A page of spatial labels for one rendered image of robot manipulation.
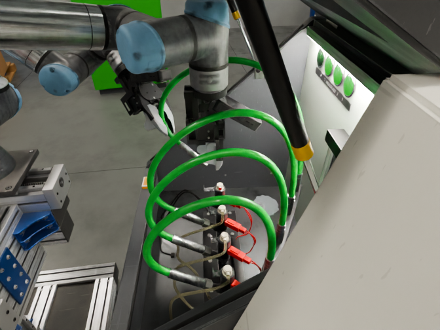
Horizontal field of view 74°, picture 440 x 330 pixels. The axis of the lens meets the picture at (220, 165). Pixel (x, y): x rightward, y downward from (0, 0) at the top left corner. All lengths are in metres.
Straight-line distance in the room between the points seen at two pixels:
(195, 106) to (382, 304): 0.48
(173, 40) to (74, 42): 0.17
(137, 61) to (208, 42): 0.13
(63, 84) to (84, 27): 0.25
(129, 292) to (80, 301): 0.95
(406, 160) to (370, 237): 0.06
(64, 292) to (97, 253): 0.43
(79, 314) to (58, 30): 1.38
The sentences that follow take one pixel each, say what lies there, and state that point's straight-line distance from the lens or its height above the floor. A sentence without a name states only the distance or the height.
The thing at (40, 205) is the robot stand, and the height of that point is 0.93.
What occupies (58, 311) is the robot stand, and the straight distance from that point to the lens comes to 1.75.
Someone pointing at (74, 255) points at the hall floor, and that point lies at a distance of 2.19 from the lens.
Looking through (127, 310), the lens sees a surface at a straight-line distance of 0.78.
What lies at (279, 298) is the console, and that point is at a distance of 0.36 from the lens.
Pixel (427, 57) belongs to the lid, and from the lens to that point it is 0.25.
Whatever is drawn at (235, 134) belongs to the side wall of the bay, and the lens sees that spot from 1.03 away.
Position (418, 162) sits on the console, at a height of 1.52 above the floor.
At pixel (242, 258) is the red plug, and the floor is 1.10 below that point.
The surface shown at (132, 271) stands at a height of 0.95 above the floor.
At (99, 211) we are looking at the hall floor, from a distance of 2.40.
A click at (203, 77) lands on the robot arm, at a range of 0.56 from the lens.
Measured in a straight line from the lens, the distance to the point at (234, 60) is 0.65.
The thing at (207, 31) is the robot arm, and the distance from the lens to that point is 0.53.
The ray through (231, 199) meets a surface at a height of 1.32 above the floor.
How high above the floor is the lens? 1.63
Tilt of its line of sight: 38 degrees down
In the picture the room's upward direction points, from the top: straight up
